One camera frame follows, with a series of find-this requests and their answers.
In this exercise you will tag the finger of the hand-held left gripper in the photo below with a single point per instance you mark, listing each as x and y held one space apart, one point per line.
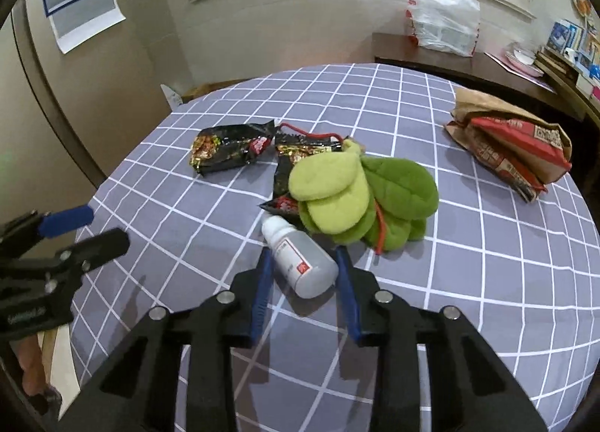
65 221
105 244

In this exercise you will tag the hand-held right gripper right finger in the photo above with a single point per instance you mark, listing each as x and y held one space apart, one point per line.
349 296

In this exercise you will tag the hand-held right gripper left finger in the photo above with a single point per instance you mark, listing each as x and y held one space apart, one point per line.
262 291

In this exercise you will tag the white plastic bottle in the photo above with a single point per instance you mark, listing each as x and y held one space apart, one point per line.
300 263

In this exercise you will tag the person's left hand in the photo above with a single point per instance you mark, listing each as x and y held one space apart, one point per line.
33 364

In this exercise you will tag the purple checkered tablecloth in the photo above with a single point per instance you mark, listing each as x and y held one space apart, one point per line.
187 207

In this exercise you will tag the green plush vegetable toy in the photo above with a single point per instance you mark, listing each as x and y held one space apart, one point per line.
398 188

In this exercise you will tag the torn black snack wrapper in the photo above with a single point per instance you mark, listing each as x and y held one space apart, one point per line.
288 165

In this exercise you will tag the champagne gold refrigerator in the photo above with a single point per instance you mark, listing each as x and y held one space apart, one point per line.
117 85

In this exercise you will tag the white printed paper sheet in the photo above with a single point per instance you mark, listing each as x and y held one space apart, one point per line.
86 22

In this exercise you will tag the red printed packet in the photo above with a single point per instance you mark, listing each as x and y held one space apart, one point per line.
506 150

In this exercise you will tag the brown paper bag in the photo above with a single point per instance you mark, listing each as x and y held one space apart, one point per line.
497 108

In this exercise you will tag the dark wooden cabinet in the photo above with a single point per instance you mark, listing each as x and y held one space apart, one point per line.
422 59

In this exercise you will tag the pink placemat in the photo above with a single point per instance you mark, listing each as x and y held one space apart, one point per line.
499 61

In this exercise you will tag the white porcelain dish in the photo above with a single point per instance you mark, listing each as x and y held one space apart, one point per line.
525 68

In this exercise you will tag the white plastic shopping bag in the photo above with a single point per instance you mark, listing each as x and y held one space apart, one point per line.
445 24

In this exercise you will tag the white porcelain bowl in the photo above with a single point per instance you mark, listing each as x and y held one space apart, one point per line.
525 55

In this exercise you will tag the wooden shelf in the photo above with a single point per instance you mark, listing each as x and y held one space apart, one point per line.
569 90

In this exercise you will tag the blue white box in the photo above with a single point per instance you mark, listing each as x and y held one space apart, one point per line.
562 38

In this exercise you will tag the row of books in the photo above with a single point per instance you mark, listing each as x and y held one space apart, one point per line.
590 45

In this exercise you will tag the cartoon wall decoration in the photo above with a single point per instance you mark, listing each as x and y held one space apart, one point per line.
582 3

